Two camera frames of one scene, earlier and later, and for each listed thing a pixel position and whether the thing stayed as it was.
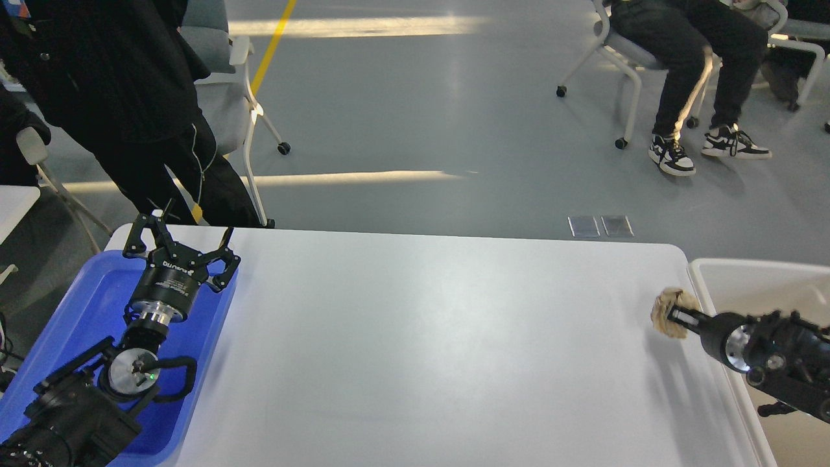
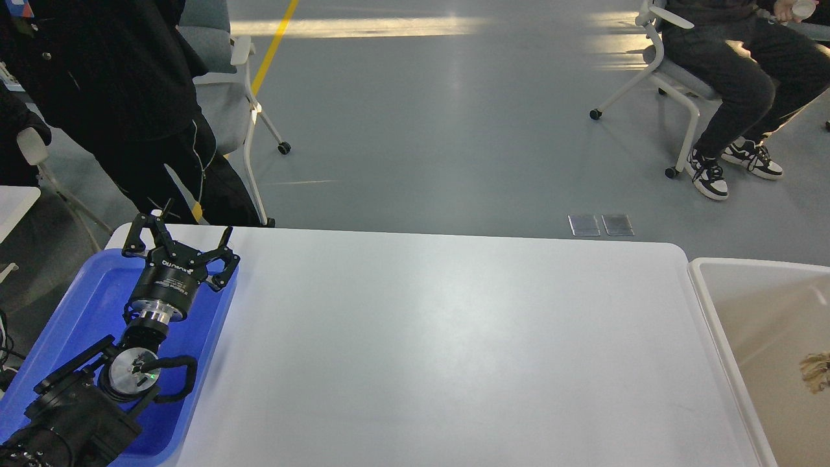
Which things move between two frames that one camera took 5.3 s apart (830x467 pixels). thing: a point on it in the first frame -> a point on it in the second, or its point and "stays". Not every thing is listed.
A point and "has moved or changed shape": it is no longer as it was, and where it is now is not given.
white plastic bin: [795, 438] stays
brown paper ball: [667, 298] has moved or changed shape
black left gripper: [172, 283] stays
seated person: [681, 35] -> [740, 52]
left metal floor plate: [583, 226] stays
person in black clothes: [120, 76] stays
